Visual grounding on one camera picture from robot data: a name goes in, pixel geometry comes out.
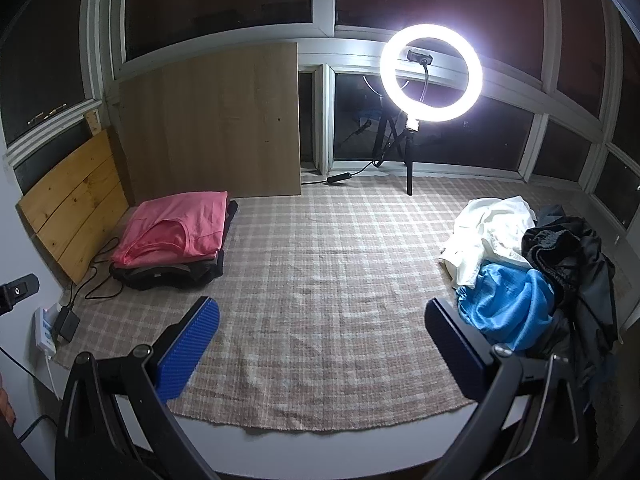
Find white window frame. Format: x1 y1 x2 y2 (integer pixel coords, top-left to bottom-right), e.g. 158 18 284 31
0 0 640 233

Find black garment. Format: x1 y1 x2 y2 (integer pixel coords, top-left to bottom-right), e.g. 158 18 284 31
521 204 623 411

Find blue garment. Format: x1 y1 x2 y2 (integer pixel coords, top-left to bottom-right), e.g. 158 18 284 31
456 261 557 352

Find black cable with inline controller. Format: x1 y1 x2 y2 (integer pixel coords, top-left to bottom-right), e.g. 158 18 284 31
300 157 387 187

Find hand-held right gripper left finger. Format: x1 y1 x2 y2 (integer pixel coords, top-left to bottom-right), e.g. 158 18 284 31
55 296 221 480

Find pine plank board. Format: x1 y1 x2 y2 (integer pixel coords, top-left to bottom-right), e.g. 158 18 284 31
16 129 131 286

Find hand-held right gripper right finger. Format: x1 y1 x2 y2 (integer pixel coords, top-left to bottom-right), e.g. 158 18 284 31
424 297 601 480

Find checked beige woven mat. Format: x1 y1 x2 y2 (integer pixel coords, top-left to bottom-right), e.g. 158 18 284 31
52 172 626 433

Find black power adapter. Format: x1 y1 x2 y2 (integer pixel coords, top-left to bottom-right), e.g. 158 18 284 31
54 309 81 345

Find white power strip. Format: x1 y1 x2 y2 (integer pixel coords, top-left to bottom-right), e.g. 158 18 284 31
33 305 62 357

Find dark folded clothes stack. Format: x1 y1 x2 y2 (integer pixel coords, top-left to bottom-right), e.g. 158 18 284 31
109 199 240 292

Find black adapter cable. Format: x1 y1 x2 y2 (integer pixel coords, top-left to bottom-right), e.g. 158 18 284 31
67 237 128 311

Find pink folded shirt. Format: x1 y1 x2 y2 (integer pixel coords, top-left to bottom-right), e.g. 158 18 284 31
110 191 230 268

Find large tan wooden panel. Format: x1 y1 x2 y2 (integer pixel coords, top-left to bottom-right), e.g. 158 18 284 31
117 42 302 207

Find white shirt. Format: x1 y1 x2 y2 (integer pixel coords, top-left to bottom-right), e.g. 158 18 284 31
439 196 538 290

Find black phone holder gooseneck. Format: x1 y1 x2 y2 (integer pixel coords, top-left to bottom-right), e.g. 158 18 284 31
406 49 434 122

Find white ring light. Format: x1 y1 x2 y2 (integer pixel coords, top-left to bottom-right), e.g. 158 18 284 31
379 22 483 123

